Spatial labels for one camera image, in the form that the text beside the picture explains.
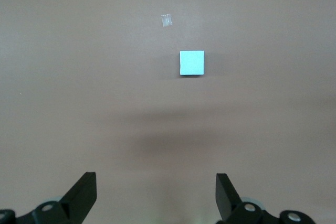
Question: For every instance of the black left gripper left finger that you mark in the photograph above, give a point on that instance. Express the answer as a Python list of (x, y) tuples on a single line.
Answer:
[(81, 197)]

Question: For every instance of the light blue cube block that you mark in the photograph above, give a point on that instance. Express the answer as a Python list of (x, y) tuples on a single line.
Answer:
[(192, 62)]

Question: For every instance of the clear tape piece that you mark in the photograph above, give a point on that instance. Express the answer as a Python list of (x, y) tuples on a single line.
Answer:
[(166, 20)]

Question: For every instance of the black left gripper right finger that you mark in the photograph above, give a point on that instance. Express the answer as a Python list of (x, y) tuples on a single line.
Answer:
[(225, 197)]

